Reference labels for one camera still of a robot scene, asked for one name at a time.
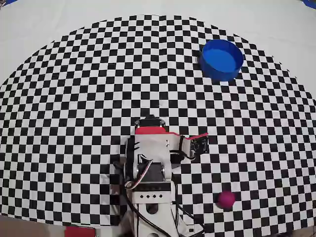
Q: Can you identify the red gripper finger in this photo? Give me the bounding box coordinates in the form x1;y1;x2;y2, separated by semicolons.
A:
137;127;182;137

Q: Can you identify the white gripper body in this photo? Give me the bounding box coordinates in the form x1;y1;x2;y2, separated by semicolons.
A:
130;119;171;153

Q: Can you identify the pink ball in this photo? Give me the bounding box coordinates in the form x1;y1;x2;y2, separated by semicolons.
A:
217;191;236;208

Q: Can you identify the blue round box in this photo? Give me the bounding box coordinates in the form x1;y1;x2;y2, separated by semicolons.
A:
199;39;245;82

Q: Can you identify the black white checkerboard mat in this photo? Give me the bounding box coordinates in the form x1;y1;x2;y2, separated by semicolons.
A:
0;14;316;234

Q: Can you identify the red rectangular object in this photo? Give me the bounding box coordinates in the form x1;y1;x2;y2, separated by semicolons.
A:
64;226;96;237

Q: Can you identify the white table sheet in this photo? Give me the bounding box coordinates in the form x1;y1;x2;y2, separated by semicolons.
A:
0;0;316;237

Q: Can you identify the white red servo wire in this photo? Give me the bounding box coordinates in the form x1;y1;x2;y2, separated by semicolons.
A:
125;154;154;191

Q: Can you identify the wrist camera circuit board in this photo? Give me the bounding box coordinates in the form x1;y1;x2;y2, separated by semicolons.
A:
189;133;210;159

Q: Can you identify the black cable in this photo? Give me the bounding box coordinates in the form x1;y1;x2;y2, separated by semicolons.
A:
112;148;205;237

